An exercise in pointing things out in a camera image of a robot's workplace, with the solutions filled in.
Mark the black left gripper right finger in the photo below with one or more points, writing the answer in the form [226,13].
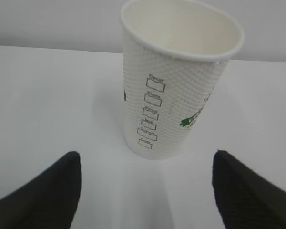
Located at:
[245,200]

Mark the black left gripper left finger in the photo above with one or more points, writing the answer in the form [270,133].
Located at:
[49,201]

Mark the white paper coffee cup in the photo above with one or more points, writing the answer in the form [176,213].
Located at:
[174,52]

